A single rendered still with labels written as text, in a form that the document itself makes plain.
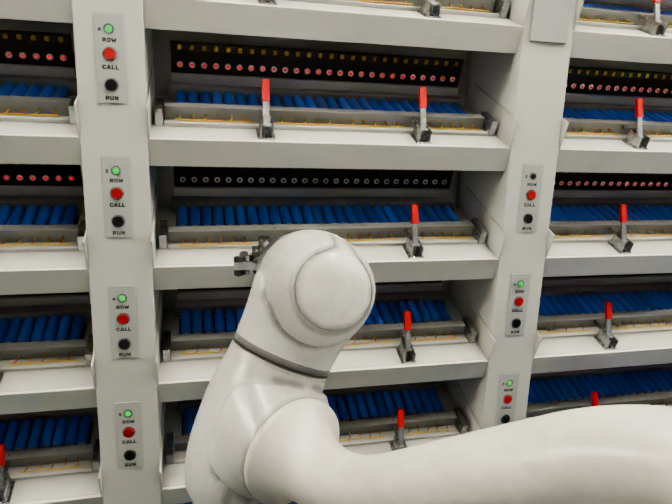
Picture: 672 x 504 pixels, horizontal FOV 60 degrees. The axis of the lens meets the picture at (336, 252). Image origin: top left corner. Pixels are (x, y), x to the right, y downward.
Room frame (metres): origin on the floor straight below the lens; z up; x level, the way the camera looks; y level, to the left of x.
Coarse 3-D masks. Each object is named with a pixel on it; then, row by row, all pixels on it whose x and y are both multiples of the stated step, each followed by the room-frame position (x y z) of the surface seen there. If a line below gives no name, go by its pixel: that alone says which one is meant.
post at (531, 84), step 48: (576, 0) 1.05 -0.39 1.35; (528, 48) 1.03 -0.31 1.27; (528, 96) 1.04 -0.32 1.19; (528, 144) 1.04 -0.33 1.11; (480, 192) 1.12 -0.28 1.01; (528, 240) 1.04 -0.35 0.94; (480, 288) 1.09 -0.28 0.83; (528, 336) 1.05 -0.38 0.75; (480, 384) 1.05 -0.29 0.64; (528, 384) 1.05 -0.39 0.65
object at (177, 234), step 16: (288, 224) 1.01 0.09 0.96; (304, 224) 1.02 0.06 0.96; (320, 224) 1.02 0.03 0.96; (336, 224) 1.03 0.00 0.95; (352, 224) 1.04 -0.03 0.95; (368, 224) 1.04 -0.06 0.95; (384, 224) 1.05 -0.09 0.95; (400, 224) 1.06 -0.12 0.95; (432, 224) 1.07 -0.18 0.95; (448, 224) 1.08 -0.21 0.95; (464, 224) 1.09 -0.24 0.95; (176, 240) 0.95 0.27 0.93; (192, 240) 0.96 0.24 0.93; (208, 240) 0.95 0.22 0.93; (224, 240) 0.97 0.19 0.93; (240, 240) 0.98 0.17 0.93; (256, 240) 0.99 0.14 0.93; (352, 240) 1.01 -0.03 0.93; (368, 240) 1.02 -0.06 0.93
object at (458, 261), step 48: (192, 192) 1.06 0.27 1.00; (240, 192) 1.08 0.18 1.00; (288, 192) 1.11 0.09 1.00; (336, 192) 1.13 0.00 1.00; (384, 192) 1.15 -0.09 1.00; (432, 192) 1.18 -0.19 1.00; (384, 240) 1.04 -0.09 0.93; (432, 240) 1.06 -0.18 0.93; (480, 240) 1.07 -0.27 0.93; (192, 288) 0.91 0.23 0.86
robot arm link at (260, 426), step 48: (240, 384) 0.48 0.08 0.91; (288, 384) 0.49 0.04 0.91; (192, 432) 0.50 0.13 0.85; (240, 432) 0.45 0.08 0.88; (288, 432) 0.45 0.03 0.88; (336, 432) 0.49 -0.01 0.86; (480, 432) 0.36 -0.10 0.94; (528, 432) 0.33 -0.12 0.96; (576, 432) 0.31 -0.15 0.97; (624, 432) 0.29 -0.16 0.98; (192, 480) 0.47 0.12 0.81; (240, 480) 0.44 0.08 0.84; (288, 480) 0.42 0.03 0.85; (336, 480) 0.40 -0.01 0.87; (384, 480) 0.37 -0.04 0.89; (432, 480) 0.35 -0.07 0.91; (480, 480) 0.33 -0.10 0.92; (528, 480) 0.31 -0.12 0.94; (576, 480) 0.30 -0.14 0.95; (624, 480) 0.28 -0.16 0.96
